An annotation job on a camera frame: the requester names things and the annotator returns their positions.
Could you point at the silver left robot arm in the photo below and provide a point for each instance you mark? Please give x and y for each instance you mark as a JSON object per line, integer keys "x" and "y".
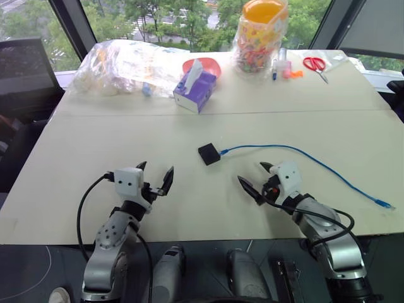
{"x": 107, "y": 249}

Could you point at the dark chair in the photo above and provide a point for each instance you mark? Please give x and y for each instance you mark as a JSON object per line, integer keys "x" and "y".
{"x": 398, "y": 98}

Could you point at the small orange item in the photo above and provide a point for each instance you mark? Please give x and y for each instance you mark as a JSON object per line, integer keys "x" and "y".
{"x": 297, "y": 74}

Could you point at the black upright bracket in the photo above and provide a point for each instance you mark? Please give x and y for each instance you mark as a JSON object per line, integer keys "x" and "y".
{"x": 285, "y": 277}

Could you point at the small pink item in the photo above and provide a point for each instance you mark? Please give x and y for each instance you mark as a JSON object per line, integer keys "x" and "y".
{"x": 287, "y": 71}

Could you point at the purple tissue box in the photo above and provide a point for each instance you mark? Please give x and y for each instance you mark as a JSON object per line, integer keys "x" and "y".
{"x": 199, "y": 93}

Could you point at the small black box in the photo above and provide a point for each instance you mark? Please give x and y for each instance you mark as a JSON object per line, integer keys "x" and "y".
{"x": 209, "y": 154}

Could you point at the large clear plastic bag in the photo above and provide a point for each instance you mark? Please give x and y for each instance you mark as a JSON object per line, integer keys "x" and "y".
{"x": 120, "y": 66}

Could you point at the black monitor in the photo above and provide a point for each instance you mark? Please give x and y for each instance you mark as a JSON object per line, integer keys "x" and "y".
{"x": 22, "y": 66}

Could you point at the pink bowl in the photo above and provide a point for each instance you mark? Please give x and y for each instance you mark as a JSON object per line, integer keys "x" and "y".
{"x": 210, "y": 66}

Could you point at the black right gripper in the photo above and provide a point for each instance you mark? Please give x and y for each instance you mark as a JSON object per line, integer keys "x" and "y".
{"x": 272, "y": 189}

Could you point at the colourful candy jar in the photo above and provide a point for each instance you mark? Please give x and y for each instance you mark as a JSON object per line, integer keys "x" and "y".
{"x": 257, "y": 44}

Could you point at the small blue item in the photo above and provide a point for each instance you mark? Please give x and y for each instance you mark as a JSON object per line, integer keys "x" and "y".
{"x": 146, "y": 91}

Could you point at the small flat clear plastic bag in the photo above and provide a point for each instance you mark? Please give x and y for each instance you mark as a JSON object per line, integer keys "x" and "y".
{"x": 334, "y": 58}

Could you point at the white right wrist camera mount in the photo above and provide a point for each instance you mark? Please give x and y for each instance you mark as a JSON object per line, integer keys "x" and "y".
{"x": 288, "y": 180}

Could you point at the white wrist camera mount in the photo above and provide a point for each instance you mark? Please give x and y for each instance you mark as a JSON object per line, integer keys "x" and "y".
{"x": 288, "y": 180}
{"x": 127, "y": 181}

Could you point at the red scissors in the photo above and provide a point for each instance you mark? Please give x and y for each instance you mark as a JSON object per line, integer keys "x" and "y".
{"x": 314, "y": 64}

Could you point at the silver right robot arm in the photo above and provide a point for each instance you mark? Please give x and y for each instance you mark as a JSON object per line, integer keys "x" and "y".
{"x": 334, "y": 243}

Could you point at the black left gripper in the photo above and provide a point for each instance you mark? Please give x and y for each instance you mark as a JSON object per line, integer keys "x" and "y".
{"x": 151, "y": 191}

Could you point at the grey rounded robot leg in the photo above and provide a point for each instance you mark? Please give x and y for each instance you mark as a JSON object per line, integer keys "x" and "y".
{"x": 168, "y": 274}
{"x": 246, "y": 274}

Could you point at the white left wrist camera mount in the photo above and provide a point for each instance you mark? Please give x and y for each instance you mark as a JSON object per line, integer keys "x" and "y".
{"x": 127, "y": 181}

